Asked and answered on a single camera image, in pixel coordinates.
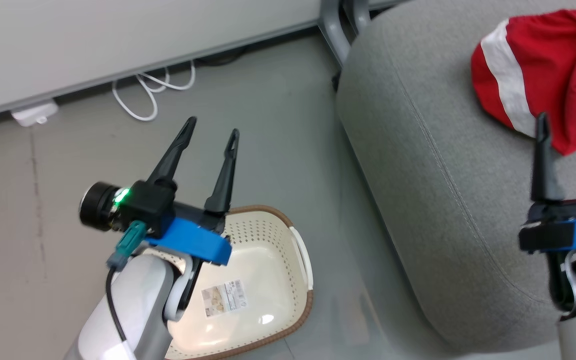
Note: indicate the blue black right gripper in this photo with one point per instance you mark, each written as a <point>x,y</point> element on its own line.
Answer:
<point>568,227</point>

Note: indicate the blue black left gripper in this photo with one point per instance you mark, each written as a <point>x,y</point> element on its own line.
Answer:
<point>198,242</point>

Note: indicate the red white striped garment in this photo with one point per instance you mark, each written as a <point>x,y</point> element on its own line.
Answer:
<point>548,65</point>

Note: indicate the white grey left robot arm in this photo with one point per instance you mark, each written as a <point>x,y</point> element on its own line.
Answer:
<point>143,305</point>

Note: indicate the cream perforated laundry basket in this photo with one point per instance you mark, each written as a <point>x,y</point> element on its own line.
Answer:
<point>268,260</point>

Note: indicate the paper basket sticker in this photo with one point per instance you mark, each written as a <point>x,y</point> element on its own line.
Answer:
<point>224,298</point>

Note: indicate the grey fabric sofa seat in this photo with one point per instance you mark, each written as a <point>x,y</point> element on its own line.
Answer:
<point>443,175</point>

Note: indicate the white desk panel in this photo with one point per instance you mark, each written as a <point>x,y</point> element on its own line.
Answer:
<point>118,35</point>

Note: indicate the black sofa foot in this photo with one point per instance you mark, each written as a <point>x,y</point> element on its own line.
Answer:
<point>337,81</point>

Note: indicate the white power adapter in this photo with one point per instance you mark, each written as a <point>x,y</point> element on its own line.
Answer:
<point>33,114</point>

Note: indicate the grey metal desk leg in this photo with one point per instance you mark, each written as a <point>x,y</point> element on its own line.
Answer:
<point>333,30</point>
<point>360,12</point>

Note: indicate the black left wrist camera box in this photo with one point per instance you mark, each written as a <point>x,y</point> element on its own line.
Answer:
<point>148,205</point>

